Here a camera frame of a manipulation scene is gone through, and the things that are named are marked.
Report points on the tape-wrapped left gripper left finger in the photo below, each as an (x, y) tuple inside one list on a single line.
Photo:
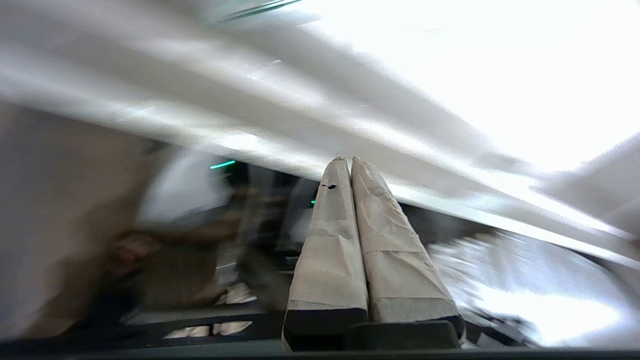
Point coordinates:
[(330, 260)]

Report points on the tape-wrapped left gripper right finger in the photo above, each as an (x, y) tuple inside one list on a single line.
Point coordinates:
[(400, 270)]

